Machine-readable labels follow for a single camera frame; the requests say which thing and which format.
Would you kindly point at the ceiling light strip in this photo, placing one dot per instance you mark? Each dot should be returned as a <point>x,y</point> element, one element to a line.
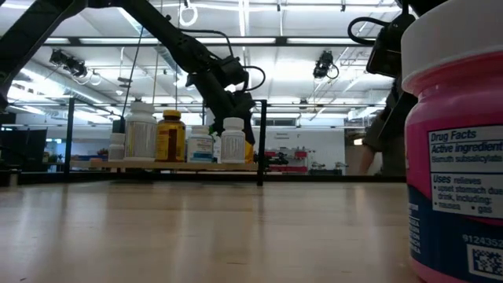
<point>322,40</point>
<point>118,40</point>
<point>236,40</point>

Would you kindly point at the large white pill bottle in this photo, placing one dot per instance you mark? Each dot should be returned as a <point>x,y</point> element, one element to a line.
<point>140,133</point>

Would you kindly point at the small white pill bottle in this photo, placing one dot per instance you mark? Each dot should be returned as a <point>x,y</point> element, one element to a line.
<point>116,147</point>

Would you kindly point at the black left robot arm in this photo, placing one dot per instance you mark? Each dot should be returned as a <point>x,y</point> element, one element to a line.
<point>165,27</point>

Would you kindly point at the green cap medicine bottle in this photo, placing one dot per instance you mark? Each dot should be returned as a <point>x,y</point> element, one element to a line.
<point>217,149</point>

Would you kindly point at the amber bottle yellow cap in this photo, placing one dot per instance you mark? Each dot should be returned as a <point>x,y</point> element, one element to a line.
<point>171,137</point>

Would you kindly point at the white bottle blue label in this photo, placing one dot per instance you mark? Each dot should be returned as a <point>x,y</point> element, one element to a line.
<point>199,145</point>

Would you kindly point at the black ceiling-mounted camera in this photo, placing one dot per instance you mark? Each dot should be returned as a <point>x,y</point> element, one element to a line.
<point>324,65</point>
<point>68,63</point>

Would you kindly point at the black background monitor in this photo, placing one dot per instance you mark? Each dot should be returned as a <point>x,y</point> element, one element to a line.
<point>23,149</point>

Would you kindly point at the white pill bottle round cap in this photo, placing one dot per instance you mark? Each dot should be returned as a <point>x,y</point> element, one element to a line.
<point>232,141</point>

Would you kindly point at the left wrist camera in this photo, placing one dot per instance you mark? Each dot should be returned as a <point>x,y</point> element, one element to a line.
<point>232,70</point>

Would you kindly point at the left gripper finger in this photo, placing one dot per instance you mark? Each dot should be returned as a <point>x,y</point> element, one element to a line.
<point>216,122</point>
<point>250,127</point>

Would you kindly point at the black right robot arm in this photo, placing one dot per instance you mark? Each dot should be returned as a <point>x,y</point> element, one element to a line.
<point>420,4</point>

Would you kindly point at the pink bottle white cap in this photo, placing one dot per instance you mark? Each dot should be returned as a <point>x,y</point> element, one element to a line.
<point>456,118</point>

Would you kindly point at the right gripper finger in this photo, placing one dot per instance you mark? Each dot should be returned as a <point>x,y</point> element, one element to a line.
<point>402,114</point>

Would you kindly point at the red and white equipment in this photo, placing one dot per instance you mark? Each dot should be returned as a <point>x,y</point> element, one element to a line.
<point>287,161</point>

